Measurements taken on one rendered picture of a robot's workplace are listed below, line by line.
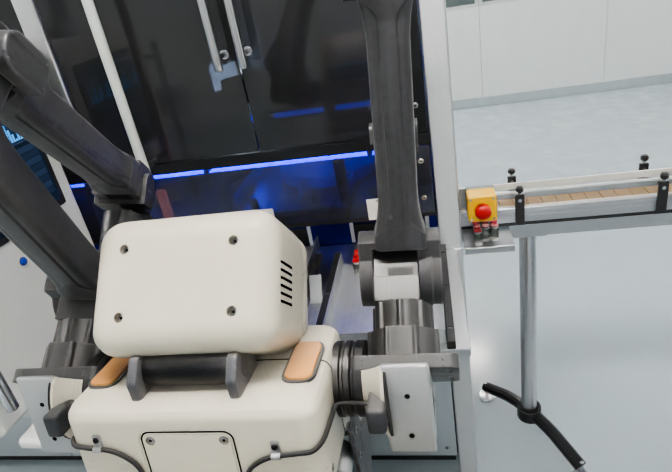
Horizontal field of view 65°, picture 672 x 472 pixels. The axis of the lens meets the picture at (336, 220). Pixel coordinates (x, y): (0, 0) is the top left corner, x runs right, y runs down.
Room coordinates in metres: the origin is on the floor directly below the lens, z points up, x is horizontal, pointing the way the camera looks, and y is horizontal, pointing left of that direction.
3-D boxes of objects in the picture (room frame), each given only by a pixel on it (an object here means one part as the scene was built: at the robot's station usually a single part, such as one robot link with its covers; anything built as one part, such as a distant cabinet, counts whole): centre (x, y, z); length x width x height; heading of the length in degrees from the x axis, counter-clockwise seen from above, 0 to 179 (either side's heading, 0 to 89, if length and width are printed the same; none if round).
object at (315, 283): (1.05, 0.09, 0.91); 0.14 x 0.03 x 0.06; 168
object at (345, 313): (1.05, -0.09, 0.90); 0.34 x 0.26 x 0.04; 168
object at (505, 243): (1.27, -0.40, 0.87); 0.14 x 0.13 x 0.02; 168
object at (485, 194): (1.23, -0.38, 0.99); 0.08 x 0.07 x 0.07; 168
